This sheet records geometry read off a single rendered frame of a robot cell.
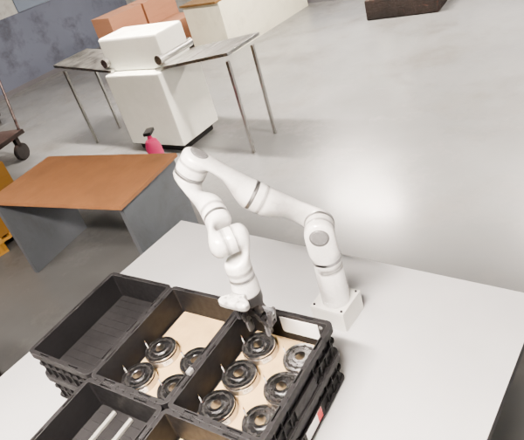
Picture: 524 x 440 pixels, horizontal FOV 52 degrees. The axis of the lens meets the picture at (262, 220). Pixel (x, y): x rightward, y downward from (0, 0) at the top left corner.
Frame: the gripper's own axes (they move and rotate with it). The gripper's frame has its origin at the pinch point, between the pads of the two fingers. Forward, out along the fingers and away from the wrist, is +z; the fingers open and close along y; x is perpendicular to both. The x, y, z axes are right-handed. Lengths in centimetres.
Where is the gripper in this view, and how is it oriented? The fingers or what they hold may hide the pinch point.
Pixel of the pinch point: (259, 327)
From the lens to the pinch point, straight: 154.1
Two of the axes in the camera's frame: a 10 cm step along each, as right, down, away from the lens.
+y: -8.3, -1.0, 5.4
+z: 2.5, 8.1, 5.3
